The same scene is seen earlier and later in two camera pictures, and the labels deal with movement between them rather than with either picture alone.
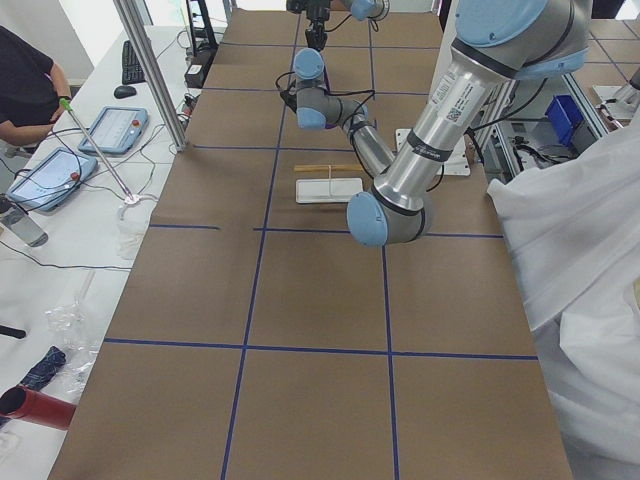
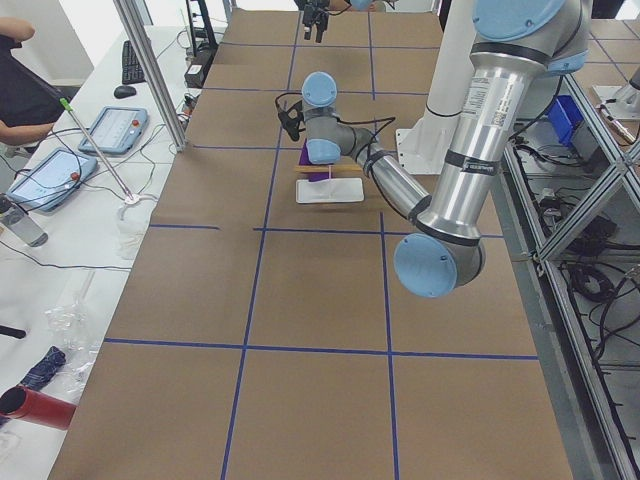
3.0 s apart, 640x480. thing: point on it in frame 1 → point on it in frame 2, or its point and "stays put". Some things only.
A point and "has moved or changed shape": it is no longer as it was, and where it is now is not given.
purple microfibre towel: [328, 88] has moved or changed shape
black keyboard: [131, 70] stays put
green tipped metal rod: [64, 102] stays put
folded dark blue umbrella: [45, 369] stays put
